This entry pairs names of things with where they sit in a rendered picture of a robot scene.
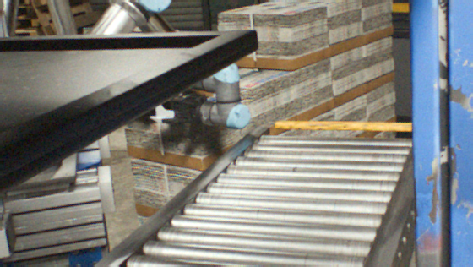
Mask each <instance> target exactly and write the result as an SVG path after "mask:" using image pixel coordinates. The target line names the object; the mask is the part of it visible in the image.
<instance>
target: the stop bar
mask: <svg viewBox="0 0 473 267"><path fill-rule="evenodd" d="M274 128H292V130H339V131H389V132H412V126H411V123H358V122H297V121H276V122H275V123H274Z"/></svg>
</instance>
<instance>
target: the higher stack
mask: <svg viewBox="0 0 473 267"><path fill-rule="evenodd" d="M392 2H393V1H391V0H362V1H361V3H362V4H361V12H362V13H361V14H360V15H361V16H362V17H361V19H362V20H361V22H362V35H364V36H365V39H366V35H368V34H371V33H373V32H374V31H377V30H381V29H384V28H388V27H389V26H392V16H391V13H392V11H393V4H392ZM391 38H392V37H391V36H385V37H384V38H381V39H378V40H375V41H371V42H368V44H366V45H362V49H363V50H362V52H363V54H362V55H363V59H362V61H363V64H362V65H363V69H366V71H365V72H366V81H365V83H367V89H368V83H369V82H371V81H374V80H376V79H379V78H381V77H383V76H386V74H389V73H392V72H393V71H394V60H393V58H392V56H393V55H392V51H393V49H392V47H391V45H392V40H391ZM393 87H394V85H393V82H392V81H390V82H388V83H387V84H382V85H380V87H378V88H377V89H374V90H371V91H369V92H366V93H363V95H367V106H366V109H367V122H368V123H383V122H386V121H388V120H389V119H390V118H391V117H393V116H394V102H395V98H394V96H395V94H394V88H393ZM396 133H397V132H389V131H382V132H381V133H378V134H376V135H374V136H372V137H371V138H394V136H395V134H396Z"/></svg>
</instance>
